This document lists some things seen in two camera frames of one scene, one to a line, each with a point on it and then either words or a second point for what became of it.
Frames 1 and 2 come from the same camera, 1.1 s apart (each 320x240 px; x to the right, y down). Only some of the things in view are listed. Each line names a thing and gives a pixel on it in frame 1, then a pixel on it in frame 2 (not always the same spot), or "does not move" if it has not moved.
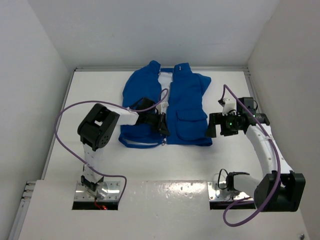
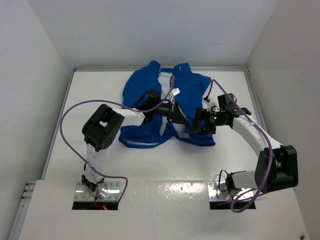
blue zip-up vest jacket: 186,116 does not move
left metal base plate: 82,193 does not move
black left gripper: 161,124 to 175,116
